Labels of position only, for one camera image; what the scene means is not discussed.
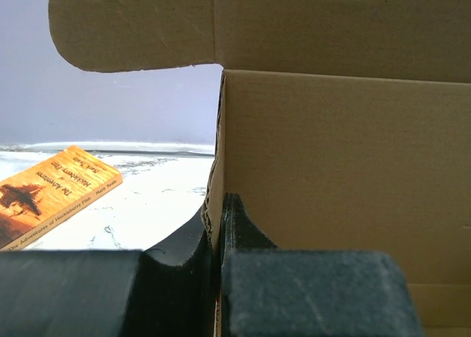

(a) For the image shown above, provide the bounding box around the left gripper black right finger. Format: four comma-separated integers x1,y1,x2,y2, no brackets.
219,194,423,336

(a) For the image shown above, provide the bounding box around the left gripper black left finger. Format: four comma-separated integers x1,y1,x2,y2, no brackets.
1,214,215,336

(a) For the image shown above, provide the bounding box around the brown cardboard box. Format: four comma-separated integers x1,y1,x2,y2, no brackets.
49,0,470,336

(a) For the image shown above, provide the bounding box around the orange booklet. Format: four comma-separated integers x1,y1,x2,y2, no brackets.
1,146,123,251

